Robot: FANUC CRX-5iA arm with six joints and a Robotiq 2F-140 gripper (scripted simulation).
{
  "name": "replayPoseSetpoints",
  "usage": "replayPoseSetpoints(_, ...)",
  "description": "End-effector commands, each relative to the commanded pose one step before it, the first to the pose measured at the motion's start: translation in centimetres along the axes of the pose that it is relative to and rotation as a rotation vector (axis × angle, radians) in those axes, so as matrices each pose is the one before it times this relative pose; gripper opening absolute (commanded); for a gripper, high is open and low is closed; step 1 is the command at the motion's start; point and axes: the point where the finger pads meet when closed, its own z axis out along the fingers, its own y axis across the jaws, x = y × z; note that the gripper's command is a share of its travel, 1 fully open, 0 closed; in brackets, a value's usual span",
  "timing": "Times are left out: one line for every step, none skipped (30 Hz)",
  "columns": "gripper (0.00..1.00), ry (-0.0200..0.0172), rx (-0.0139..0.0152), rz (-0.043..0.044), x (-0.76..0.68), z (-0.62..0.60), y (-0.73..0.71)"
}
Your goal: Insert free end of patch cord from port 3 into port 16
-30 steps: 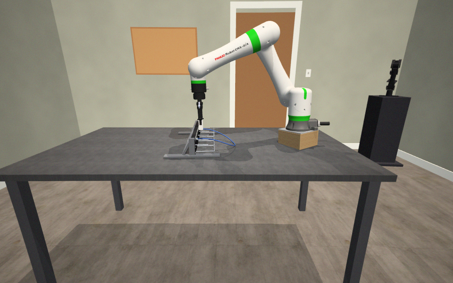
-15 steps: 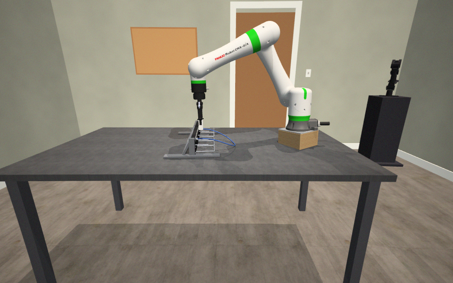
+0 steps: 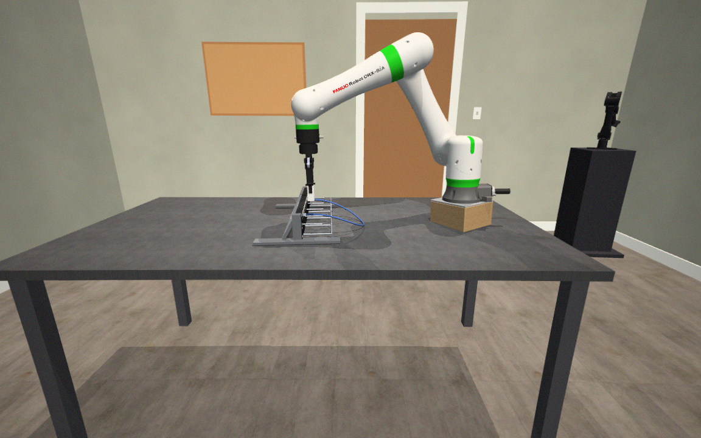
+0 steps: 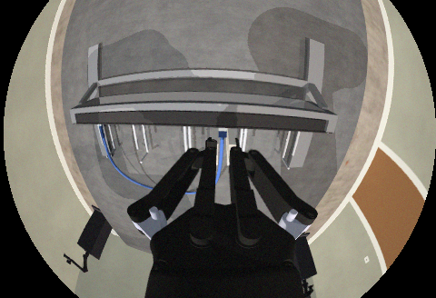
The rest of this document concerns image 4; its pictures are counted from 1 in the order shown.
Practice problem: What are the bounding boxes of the white cable plug with dark blue boot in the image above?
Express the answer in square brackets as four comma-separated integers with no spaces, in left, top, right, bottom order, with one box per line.
[219,128,227,138]

